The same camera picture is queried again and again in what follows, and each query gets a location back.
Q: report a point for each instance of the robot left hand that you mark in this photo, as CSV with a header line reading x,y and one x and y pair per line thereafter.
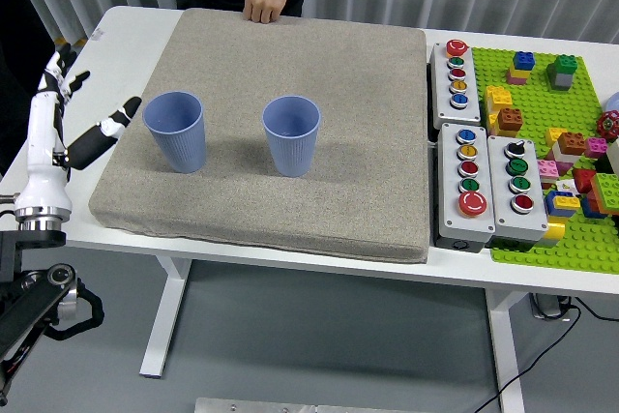
x,y
41,161

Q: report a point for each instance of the blue ribbed plastic cup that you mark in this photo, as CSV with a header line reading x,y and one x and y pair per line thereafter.
x,y
290,149
179,142

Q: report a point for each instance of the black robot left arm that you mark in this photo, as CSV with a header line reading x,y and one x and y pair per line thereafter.
x,y
29,297

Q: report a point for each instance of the small table sticker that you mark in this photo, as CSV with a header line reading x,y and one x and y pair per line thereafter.
x,y
96,35

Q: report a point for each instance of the white table leg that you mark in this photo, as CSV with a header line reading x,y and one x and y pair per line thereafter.
x,y
505,345
167,316

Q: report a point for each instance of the grey five-button control box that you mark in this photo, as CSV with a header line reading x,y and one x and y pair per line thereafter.
x,y
447,103
452,219

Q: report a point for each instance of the grey-brown mat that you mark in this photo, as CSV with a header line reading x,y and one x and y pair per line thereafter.
x,y
314,210

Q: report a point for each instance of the pink toy brick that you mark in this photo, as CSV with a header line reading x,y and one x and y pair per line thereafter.
x,y
596,147
513,80
547,167

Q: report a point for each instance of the blue toy brick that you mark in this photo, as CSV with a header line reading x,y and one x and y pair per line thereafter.
x,y
523,61
589,207
551,202

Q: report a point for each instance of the brown toy brick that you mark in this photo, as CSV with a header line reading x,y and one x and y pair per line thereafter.
x,y
510,118
571,142

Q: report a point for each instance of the green studded baseplate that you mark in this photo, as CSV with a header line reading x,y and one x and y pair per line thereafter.
x,y
532,108

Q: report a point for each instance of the grey toy brick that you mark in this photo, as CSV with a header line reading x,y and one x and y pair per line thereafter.
x,y
562,81

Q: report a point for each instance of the grey four-button control box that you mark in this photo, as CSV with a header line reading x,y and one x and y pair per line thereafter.
x,y
503,219

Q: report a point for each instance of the white printed toy brick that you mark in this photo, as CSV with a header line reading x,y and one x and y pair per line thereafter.
x,y
565,185

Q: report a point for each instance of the pale blue plate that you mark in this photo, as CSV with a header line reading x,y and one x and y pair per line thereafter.
x,y
613,103

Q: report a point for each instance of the red valve handwheel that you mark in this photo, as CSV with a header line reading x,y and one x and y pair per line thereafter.
x,y
608,124

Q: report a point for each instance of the red toy brick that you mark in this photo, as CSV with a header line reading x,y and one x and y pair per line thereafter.
x,y
584,181

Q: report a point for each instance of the yellow cylinder toy brick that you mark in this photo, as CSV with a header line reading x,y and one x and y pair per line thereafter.
x,y
555,230

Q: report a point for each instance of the cream box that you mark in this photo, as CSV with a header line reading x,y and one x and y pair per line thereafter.
x,y
614,156

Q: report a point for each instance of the large green toy brick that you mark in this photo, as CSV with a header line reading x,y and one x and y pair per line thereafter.
x,y
608,188

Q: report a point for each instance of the grey power adapter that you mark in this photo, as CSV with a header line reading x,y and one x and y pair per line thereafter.
x,y
549,307

